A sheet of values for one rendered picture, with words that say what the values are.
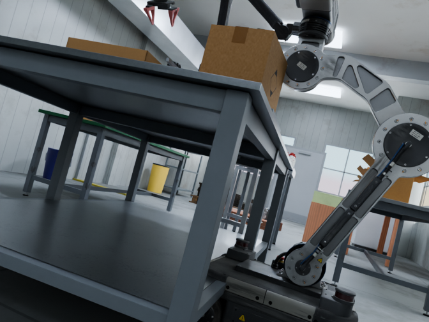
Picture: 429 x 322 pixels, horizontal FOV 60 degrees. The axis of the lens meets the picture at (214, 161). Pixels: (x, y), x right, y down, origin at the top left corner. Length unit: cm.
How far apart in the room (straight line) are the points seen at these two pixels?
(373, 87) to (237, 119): 81
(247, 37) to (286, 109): 1032
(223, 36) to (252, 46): 12
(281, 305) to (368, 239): 663
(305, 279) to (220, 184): 72
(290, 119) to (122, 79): 1059
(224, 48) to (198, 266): 78
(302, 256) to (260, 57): 77
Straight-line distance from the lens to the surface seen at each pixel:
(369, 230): 797
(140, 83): 106
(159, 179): 800
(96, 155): 334
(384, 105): 161
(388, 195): 327
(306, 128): 1145
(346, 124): 1143
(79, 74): 116
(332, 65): 165
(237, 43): 137
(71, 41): 121
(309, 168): 1119
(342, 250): 323
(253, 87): 92
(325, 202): 604
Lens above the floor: 57
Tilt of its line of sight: 3 degrees up
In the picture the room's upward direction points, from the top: 15 degrees clockwise
